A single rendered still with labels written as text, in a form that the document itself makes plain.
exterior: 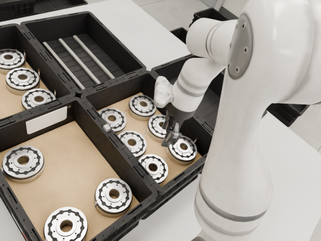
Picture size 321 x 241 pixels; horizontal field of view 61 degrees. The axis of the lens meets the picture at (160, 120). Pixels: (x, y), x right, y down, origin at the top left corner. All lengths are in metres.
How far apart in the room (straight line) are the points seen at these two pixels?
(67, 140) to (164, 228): 0.43
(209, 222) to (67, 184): 0.54
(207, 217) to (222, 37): 0.24
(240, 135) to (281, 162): 1.12
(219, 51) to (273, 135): 1.08
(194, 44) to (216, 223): 0.31
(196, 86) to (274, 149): 0.87
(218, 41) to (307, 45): 0.21
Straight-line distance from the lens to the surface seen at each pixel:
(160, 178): 0.85
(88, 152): 0.89
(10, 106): 1.00
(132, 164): 0.77
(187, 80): 0.59
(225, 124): 0.28
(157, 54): 1.54
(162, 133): 0.95
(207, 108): 1.16
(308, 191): 1.38
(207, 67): 0.59
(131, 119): 0.99
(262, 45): 0.22
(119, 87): 0.98
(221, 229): 0.38
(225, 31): 0.41
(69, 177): 0.85
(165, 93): 0.63
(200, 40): 0.50
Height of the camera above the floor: 1.58
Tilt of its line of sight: 47 degrees down
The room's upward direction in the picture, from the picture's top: 24 degrees clockwise
